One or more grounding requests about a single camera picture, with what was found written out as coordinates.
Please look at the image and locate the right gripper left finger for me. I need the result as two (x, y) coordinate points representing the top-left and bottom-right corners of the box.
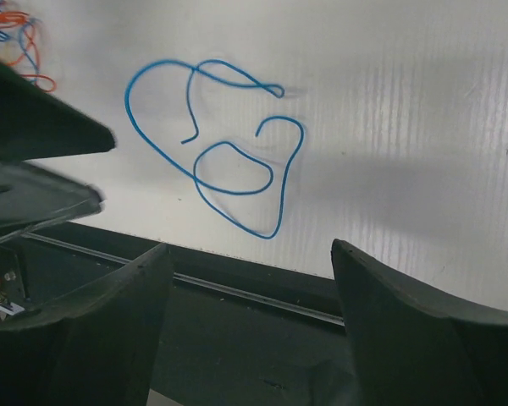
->
(0, 244), (173, 405)

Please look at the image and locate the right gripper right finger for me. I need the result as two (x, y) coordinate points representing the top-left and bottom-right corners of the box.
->
(331, 239), (508, 405)

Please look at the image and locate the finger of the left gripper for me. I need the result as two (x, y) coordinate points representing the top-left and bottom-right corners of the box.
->
(0, 160), (103, 244)
(0, 62), (115, 161)

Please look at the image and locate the coloured wire bundle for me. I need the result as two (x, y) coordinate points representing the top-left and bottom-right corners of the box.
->
(0, 0), (58, 93)

